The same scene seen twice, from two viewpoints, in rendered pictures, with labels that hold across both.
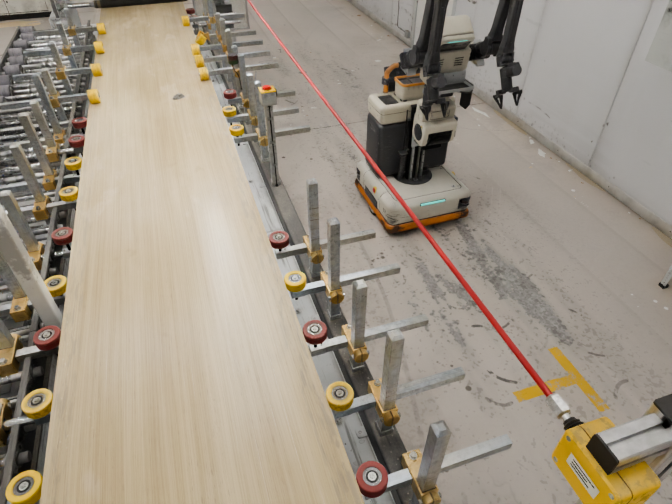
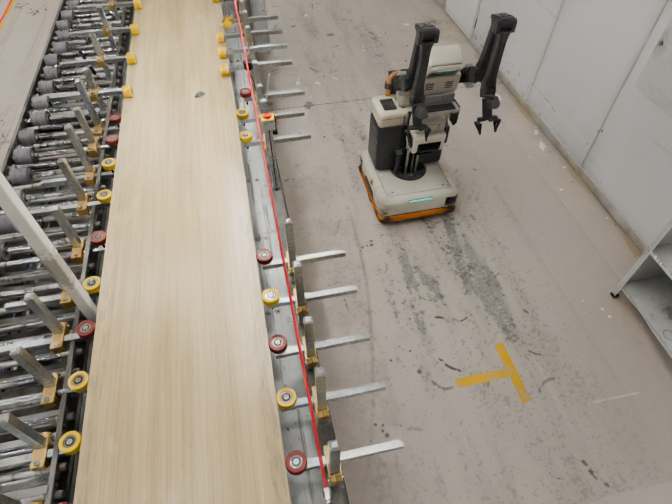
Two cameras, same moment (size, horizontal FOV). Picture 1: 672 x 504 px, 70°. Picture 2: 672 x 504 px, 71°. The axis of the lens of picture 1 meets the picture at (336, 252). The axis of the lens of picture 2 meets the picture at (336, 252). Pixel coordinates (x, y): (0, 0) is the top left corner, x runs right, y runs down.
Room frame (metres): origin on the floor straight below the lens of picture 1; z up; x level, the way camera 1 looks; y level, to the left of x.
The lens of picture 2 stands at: (0.06, -0.28, 2.72)
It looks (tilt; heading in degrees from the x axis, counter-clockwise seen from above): 50 degrees down; 6
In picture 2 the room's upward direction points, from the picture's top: straight up
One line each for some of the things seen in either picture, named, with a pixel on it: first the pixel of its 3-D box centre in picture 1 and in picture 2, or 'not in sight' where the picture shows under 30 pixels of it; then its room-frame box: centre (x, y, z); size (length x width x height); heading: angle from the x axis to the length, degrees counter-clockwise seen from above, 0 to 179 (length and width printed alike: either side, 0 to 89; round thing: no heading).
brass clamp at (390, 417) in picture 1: (383, 402); (320, 402); (0.81, -0.14, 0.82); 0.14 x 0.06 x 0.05; 19
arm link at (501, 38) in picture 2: (512, 20); (495, 58); (2.61, -0.90, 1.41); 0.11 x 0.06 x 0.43; 109
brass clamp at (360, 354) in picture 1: (354, 342); (310, 351); (1.04, -0.06, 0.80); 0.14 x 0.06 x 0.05; 19
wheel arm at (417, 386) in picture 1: (400, 392); (334, 396); (0.84, -0.20, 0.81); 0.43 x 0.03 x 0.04; 109
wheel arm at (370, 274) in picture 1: (346, 280); (312, 296); (1.32, -0.04, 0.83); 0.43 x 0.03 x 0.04; 109
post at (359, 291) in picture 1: (357, 334); (310, 348); (1.02, -0.07, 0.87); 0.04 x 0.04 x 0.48; 19
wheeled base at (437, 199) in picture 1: (410, 188); (406, 180); (2.98, -0.54, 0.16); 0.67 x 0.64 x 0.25; 19
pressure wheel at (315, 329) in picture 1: (315, 339); (278, 347); (1.02, 0.07, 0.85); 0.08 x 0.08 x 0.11
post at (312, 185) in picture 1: (313, 231); (291, 253); (1.50, 0.09, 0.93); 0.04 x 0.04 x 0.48; 19
